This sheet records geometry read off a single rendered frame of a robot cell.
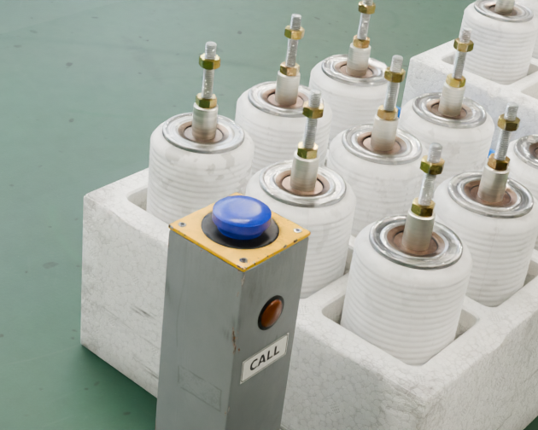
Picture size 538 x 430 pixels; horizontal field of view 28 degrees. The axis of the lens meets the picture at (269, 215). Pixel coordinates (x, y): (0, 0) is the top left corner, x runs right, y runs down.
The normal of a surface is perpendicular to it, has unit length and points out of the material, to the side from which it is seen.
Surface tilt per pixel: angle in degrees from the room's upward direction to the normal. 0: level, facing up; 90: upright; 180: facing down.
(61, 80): 0
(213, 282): 90
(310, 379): 90
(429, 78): 90
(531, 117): 90
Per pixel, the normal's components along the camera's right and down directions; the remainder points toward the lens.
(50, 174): 0.11, -0.85
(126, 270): -0.65, 0.33
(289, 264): 0.75, 0.41
